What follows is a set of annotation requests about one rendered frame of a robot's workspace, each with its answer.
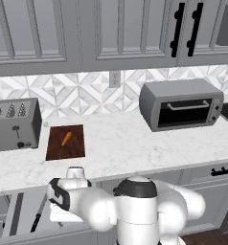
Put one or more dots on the grey cupboard door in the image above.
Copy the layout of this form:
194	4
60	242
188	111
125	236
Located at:
29	28
208	54
215	204
128	28

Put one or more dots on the grey metal toaster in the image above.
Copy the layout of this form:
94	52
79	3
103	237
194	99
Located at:
13	130

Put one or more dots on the grey drawer front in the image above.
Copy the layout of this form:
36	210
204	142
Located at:
202	173

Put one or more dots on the grey lower cupboard door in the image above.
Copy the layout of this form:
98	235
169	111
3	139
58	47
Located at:
215	204

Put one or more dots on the grey upper cupboard door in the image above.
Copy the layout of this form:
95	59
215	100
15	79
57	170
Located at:
208	54
128	28
29	28

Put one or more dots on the white wall outlet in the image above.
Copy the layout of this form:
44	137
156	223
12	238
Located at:
115	79

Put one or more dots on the open grey drawer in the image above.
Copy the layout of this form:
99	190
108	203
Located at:
26	237

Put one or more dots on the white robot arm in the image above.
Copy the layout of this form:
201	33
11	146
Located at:
138	210

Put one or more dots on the grey toaster oven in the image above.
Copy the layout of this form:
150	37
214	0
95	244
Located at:
157	95

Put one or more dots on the orange carrot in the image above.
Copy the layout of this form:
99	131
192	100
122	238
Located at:
66	138

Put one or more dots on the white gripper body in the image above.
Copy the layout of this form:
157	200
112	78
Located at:
63	216

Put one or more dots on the dark brown cutting board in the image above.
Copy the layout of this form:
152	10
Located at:
72	146

